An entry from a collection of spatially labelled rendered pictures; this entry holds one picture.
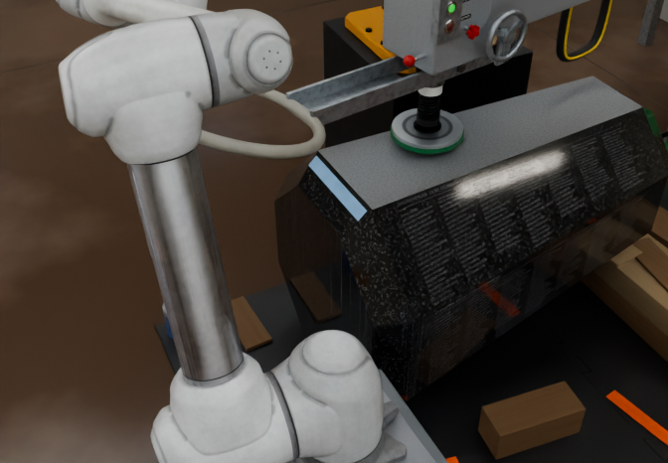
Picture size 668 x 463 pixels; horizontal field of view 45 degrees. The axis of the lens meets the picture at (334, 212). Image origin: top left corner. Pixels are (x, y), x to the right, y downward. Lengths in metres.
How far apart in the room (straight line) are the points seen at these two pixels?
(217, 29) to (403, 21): 1.16
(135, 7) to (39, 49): 3.61
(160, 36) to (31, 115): 3.34
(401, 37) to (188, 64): 1.22
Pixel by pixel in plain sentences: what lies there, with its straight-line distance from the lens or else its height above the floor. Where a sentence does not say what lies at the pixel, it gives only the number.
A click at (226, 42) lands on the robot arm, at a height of 1.67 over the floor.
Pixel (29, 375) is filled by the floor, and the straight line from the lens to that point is 3.03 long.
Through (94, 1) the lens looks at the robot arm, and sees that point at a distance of 1.62.
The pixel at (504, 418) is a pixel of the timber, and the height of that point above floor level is 0.13.
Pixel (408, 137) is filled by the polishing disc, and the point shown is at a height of 0.86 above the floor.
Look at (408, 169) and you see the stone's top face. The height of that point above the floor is 0.80.
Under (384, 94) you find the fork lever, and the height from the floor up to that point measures 1.07.
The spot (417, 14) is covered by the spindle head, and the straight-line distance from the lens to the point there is 2.18.
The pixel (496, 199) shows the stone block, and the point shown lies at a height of 0.73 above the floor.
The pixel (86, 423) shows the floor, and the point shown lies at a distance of 2.83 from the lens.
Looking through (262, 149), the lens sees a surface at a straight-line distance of 1.76.
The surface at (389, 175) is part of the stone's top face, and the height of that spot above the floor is 0.80.
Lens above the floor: 2.16
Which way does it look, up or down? 38 degrees down
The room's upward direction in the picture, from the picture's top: 1 degrees counter-clockwise
